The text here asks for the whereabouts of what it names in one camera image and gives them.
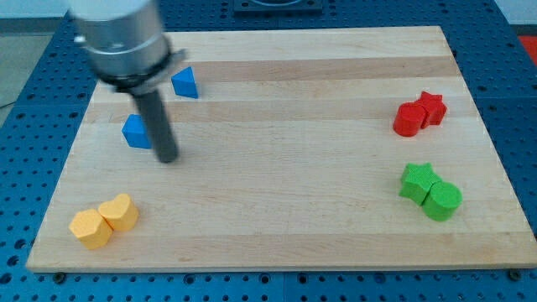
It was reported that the blue triangle block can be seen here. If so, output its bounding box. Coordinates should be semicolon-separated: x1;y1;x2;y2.
171;66;199;99

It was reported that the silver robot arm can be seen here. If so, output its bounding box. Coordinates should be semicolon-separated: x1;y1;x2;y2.
68;0;187;96

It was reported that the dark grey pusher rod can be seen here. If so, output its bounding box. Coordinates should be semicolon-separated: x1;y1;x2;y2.
133;90;179;164

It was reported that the blue cube block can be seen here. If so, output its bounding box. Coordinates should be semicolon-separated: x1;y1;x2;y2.
122;114;152;149

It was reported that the red cylinder block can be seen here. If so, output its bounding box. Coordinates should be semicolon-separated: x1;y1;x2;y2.
393;102;426;137

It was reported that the green star block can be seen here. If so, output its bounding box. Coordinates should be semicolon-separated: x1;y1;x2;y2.
399;163;442;206

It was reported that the yellow heart block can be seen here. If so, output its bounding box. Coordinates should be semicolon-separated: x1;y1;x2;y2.
97;193;139;232

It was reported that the red star block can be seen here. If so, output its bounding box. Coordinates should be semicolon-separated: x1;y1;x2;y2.
415;91;447;128

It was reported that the green cylinder block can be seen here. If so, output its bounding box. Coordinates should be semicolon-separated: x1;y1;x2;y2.
422;181;462;221

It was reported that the yellow hexagon block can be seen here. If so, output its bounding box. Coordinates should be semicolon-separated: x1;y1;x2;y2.
69;209;112;250

